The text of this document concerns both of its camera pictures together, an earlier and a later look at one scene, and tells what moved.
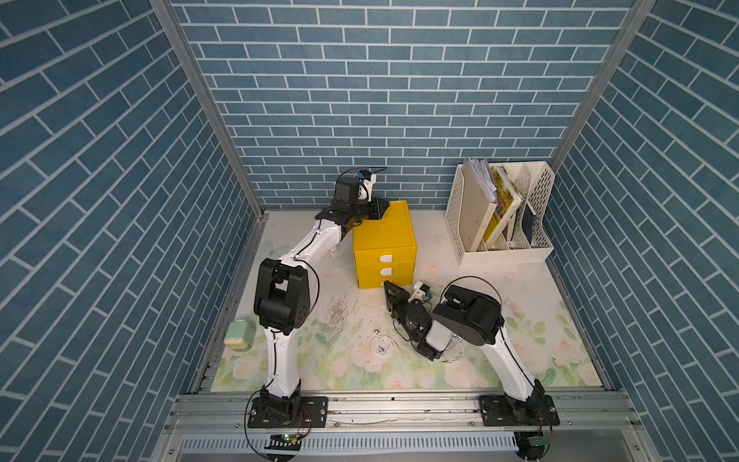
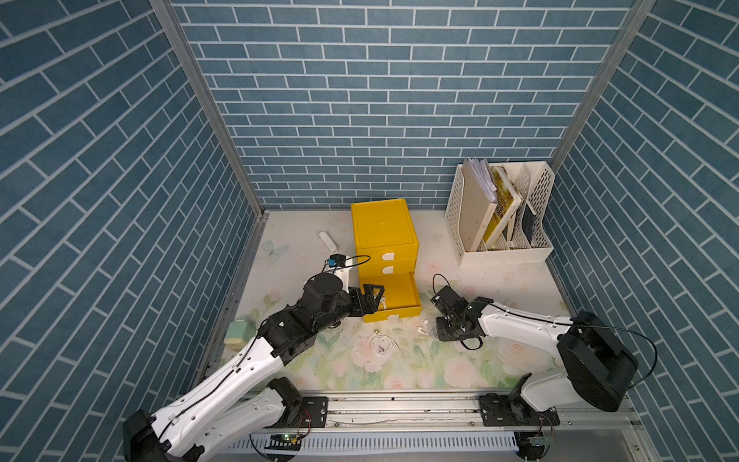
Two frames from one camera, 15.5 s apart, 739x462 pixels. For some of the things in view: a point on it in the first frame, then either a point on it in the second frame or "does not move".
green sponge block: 240,335 does not move
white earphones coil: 454,350 to 382,301
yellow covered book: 508,200 does not move
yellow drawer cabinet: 385,248 does not move
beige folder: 477,202 does not move
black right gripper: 398,299 to 441,334
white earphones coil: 380,343 does not move
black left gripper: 373,208 to 369,305
